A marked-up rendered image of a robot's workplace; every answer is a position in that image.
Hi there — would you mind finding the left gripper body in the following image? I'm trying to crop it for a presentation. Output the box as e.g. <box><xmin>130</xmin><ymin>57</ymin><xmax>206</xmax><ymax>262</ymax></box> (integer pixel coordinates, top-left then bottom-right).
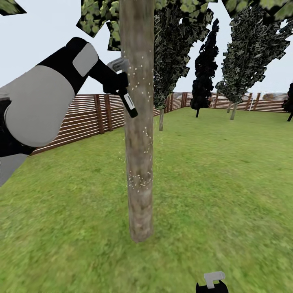
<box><xmin>101</xmin><ymin>69</ymin><xmax>129</xmax><ymax>93</ymax></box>

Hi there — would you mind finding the pesticide atomizer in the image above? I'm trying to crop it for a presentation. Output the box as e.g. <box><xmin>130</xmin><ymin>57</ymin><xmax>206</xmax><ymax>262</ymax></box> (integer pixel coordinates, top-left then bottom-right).
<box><xmin>118</xmin><ymin>90</ymin><xmax>138</xmax><ymax>118</ymax></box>

